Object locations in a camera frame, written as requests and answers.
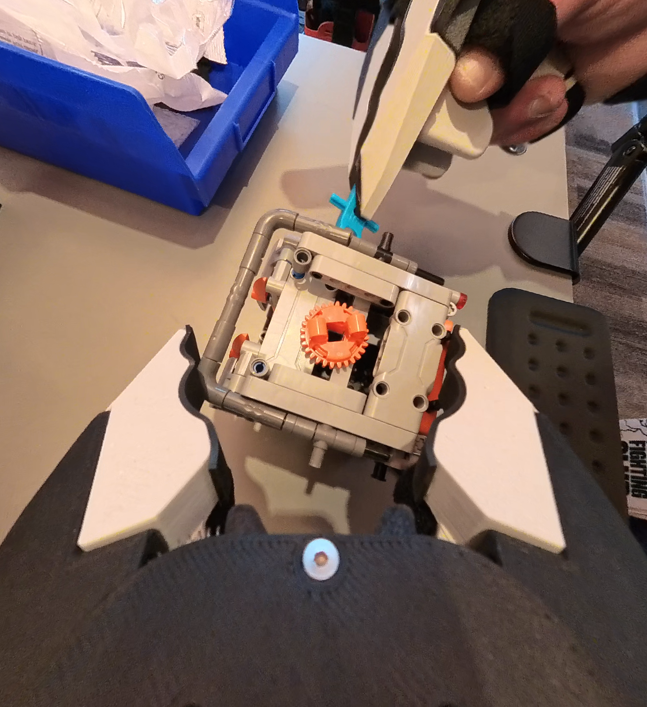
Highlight blue plastic bin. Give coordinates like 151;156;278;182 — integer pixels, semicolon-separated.
0;0;300;216

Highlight black stand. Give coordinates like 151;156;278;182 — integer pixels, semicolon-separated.
509;105;647;282

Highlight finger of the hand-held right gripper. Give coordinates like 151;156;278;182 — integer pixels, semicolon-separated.
350;0;459;218

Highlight person's right hand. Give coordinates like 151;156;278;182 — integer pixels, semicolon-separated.
451;0;647;152

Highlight purple cloth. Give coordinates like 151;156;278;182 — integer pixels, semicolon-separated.
152;105;219;166

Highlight teal brick separator tool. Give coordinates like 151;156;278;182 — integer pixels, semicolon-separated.
328;185;383;237

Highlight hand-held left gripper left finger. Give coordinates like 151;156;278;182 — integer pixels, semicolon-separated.
77;326;235;551

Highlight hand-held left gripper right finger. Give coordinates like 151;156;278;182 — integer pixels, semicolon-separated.
386;327;567;553

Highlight grey toy brick model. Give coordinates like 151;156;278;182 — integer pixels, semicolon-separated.
202;208;468;483

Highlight clear plastic bags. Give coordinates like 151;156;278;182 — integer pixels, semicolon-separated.
0;0;236;109

